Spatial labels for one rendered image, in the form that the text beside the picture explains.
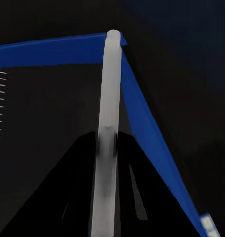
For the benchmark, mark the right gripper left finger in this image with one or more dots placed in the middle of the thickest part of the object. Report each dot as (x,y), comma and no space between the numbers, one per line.
(60,206)

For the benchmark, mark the notebook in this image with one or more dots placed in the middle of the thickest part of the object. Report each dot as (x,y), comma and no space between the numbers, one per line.
(43,111)

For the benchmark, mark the desk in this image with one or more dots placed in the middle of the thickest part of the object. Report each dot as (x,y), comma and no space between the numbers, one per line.
(179,48)

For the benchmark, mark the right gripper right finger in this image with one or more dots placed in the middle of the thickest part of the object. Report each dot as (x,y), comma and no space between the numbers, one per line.
(166,216)

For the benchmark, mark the folder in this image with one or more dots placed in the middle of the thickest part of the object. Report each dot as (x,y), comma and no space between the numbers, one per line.
(147,124)

